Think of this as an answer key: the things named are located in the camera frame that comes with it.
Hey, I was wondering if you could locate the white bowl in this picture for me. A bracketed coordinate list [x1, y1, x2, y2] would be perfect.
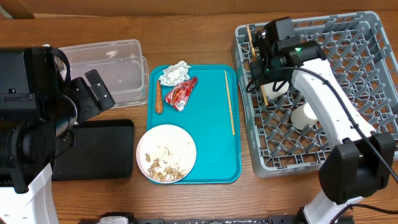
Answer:
[261, 82, 289, 100]

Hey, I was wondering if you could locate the wooden chopstick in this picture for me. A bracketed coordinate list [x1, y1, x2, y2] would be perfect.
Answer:
[224, 70, 235, 136]
[246, 25, 268, 106]

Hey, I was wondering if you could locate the white paper cup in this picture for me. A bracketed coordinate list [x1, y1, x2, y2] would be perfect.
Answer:
[291, 103, 318, 130]

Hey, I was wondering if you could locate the white tissue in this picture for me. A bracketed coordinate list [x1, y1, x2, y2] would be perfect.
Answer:
[158, 60, 191, 86]

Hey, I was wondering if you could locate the red snack wrapper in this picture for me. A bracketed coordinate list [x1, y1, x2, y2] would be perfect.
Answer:
[164, 77, 198, 112]

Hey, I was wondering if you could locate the pink plate with food scraps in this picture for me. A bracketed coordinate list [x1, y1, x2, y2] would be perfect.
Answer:
[136, 124, 197, 184]

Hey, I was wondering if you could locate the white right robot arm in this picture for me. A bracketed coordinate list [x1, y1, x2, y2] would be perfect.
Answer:
[246, 17, 397, 223]

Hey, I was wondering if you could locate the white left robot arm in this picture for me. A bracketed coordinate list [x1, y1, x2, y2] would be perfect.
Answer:
[1, 46, 115, 223]

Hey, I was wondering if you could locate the grey dishwasher rack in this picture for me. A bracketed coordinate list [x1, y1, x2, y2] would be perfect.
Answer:
[241, 11, 397, 178]

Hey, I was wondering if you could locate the teal plastic tray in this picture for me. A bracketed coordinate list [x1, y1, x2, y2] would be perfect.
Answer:
[147, 64, 242, 184]

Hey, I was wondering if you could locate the clear plastic bin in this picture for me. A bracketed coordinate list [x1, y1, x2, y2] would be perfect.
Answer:
[60, 39, 149, 108]

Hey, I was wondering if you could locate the black plastic tray bin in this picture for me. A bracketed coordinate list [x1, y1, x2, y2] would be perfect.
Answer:
[52, 119, 134, 181]

